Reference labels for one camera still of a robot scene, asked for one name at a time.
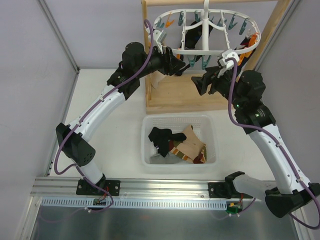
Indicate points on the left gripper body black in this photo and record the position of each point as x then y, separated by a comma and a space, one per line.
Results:
166, 61

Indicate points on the cream striped sock in basket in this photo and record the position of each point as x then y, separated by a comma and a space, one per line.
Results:
189, 148

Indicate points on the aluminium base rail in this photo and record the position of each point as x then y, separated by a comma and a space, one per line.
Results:
160, 189

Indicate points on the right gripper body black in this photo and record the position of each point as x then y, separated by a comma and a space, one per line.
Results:
211, 82

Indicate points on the brown cream striped sock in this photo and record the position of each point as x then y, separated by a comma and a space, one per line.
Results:
155, 78

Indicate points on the white plastic basket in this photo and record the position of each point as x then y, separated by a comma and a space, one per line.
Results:
203, 127

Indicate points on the right black mount plate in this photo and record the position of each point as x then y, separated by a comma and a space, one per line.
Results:
219, 190

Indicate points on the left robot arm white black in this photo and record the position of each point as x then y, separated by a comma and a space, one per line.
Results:
73, 138

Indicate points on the white round clip hanger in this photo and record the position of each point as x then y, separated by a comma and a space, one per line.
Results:
219, 19

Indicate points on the black santa sock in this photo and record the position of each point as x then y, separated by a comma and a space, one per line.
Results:
244, 57

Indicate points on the wooden hanging rack frame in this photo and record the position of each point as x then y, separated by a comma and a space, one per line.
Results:
178, 94

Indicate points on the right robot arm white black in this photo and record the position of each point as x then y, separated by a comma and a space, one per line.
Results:
292, 189

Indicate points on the green circuit board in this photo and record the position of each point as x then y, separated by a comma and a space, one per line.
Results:
234, 209

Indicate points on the black blue sport sock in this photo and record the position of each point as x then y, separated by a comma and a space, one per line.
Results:
192, 37

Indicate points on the small black sock in basket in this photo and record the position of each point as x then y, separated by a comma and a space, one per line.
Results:
162, 139

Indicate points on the white slotted cable duct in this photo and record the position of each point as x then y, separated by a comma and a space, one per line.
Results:
127, 203

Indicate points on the brown patterned sock in basket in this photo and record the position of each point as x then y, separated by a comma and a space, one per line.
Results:
202, 156

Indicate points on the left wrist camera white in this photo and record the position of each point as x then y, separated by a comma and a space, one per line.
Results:
159, 36

